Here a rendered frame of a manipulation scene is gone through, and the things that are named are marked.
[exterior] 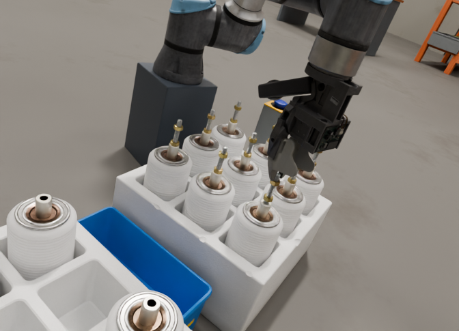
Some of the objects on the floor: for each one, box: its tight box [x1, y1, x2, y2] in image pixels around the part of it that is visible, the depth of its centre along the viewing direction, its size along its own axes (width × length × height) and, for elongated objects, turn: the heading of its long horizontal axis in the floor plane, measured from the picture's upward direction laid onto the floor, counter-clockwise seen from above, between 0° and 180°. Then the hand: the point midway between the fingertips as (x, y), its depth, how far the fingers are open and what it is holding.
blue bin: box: [77, 207, 212, 330], centre depth 73 cm, size 30×11×12 cm, turn 30°
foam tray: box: [112, 150, 332, 331], centre depth 92 cm, size 39×39×18 cm
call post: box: [253, 104, 281, 145], centre depth 114 cm, size 7×7×31 cm
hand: (275, 170), depth 65 cm, fingers closed
